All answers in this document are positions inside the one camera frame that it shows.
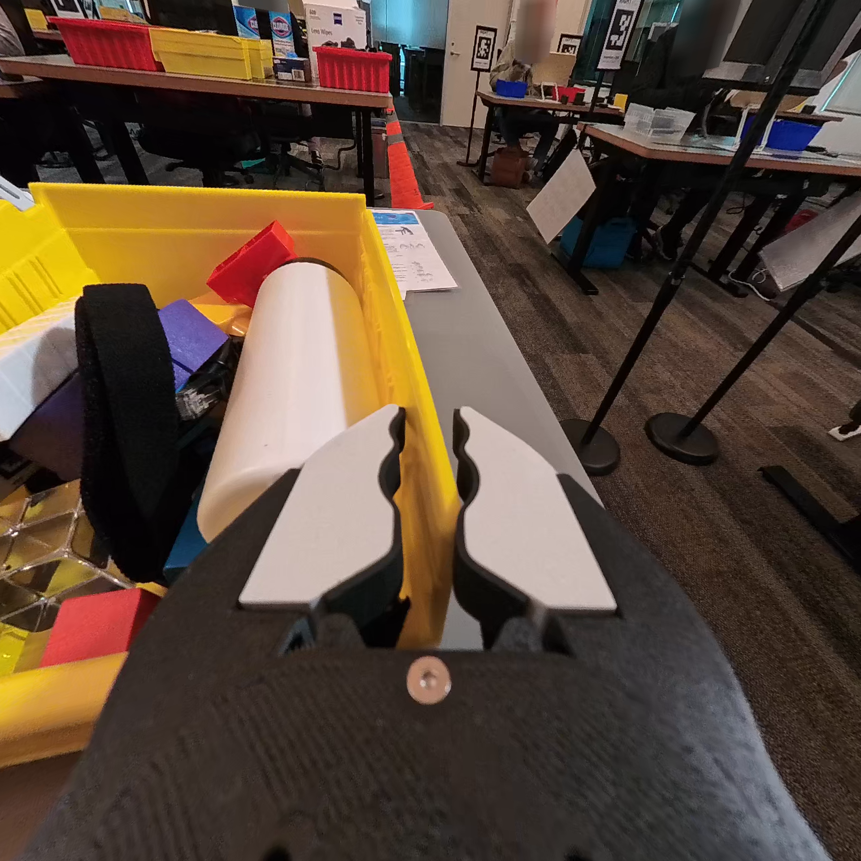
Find yellow background bin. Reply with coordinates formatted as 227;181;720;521
150;28;273;79

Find red toy block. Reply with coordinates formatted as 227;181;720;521
206;220;299;306

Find red foam block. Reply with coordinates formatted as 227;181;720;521
40;588;162;668

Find wooden background desk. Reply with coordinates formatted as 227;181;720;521
477;90;627;185
579;120;861;297
0;53;395;206

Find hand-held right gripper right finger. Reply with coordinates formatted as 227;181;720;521
452;405;618;614

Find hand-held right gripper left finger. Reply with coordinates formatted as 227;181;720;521
239;404;406;612

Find gold mirrored faceted item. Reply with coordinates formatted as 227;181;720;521
0;480;136;676

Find black monitor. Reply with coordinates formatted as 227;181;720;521
723;0;861;74

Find grey desk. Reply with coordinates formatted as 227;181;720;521
0;208;603;861

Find orange floor barrier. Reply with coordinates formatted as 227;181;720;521
385;119;435;211

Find white leaning board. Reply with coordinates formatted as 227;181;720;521
526;147;599;243
761;194;861;293

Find black cable clear plug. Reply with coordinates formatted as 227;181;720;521
177;373;233;421

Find white cardboard box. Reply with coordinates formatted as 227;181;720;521
305;3;367;51

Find purple block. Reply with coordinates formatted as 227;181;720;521
158;299;230;391

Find yellow storage bin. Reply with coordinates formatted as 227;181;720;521
0;181;462;767

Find brown bag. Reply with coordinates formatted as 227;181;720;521
491;146;532;187

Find black floor stand pole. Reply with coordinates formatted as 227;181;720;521
646;215;861;466
560;0;826;476

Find blue block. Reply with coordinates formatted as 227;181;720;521
163;517;210;582

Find blue bag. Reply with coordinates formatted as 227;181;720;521
560;215;639;269

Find purple tape roll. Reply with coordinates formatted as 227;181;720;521
11;283;203;582

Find white segmented block bar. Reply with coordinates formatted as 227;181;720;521
0;312;85;441

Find printed paper sheet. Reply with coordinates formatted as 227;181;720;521
369;210;462;300

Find white item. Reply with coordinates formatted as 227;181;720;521
197;258;381;542

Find red storage bin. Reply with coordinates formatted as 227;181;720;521
51;16;162;71
313;46;393;93

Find clear plastic containers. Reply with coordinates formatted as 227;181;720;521
625;103;697;138

